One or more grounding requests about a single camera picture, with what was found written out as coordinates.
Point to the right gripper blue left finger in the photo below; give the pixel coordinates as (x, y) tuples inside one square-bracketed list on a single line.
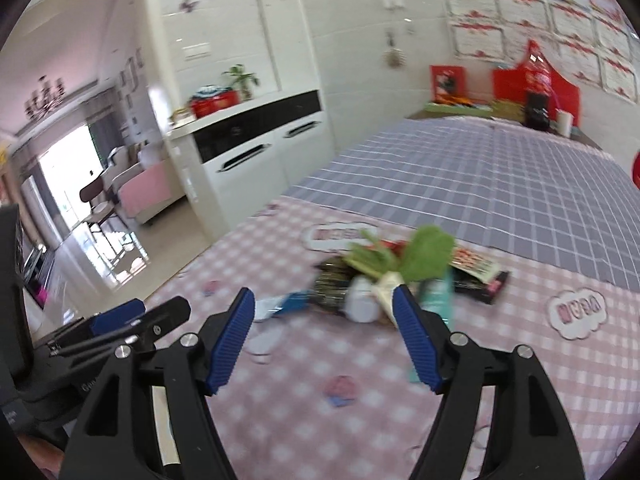
[(226, 334)]

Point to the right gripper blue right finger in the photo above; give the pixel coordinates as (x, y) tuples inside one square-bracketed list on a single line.
[(411, 322)]

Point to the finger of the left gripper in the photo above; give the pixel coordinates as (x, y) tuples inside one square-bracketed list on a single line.
[(116, 318)]

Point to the black snack packet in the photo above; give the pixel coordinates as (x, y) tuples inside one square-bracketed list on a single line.
[(487, 293)]

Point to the green leaf vegetable scrap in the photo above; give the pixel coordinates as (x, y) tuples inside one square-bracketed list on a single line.
[(426, 255)]

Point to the red white checkered snack packet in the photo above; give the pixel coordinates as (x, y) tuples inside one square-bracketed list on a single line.
[(475, 265)]

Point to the dark wooden chair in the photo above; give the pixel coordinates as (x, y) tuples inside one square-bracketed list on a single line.
[(102, 209)]

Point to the pink blanket on sofa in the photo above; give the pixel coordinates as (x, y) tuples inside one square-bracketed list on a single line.
[(144, 191)]

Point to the white black sideboard cabinet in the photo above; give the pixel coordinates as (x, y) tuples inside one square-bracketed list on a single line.
[(234, 162)]

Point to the purple grid tablecloth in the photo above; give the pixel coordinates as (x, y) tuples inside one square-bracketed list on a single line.
[(500, 186)]

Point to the red gift box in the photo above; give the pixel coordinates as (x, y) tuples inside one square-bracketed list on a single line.
[(209, 99)]

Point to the chandelier ceiling lamp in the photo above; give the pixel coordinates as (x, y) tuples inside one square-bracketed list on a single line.
[(45, 99)]

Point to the green tray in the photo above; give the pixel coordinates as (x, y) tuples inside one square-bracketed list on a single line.
[(432, 109)]

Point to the potted green plant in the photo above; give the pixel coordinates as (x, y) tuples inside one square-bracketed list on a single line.
[(243, 80)]

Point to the white paper cup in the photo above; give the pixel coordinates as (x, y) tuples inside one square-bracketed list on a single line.
[(564, 123)]

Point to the cola bottle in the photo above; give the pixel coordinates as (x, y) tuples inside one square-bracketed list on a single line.
[(538, 88)]

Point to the red photo frame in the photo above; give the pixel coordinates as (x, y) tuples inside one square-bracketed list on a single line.
[(448, 84)]

